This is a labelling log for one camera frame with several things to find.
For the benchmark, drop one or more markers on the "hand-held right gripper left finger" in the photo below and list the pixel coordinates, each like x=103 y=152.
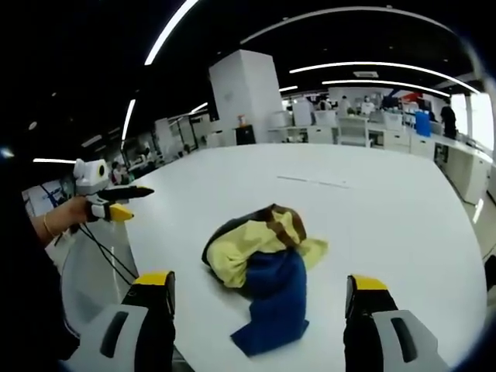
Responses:
x=155 y=329

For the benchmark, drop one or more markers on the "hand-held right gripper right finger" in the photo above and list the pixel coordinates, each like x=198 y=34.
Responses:
x=366 y=333

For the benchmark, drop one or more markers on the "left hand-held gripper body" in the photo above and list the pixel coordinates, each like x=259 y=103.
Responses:
x=88 y=176

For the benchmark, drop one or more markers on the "yellow blue brown garment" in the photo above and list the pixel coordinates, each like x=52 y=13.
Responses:
x=267 y=271

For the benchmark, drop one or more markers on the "person's left hand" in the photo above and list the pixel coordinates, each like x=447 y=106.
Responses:
x=69 y=215

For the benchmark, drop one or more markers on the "ceiling light strip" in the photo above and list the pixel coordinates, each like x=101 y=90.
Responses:
x=168 y=33
x=54 y=160
x=128 y=120
x=348 y=15
x=387 y=66
x=387 y=83

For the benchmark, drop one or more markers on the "person's dark clothing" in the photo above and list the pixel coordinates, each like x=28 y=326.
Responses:
x=27 y=302

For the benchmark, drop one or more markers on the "black cabinet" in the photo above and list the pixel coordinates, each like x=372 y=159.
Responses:
x=245 y=135

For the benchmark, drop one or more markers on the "white square pillar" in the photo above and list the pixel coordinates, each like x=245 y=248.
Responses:
x=246 y=97

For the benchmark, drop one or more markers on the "white counter unit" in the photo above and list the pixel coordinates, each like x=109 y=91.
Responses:
x=463 y=166

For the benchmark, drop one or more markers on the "white slatted chair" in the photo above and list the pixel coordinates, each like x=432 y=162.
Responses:
x=352 y=131

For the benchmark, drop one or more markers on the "blue container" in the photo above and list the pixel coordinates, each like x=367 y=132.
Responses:
x=422 y=123

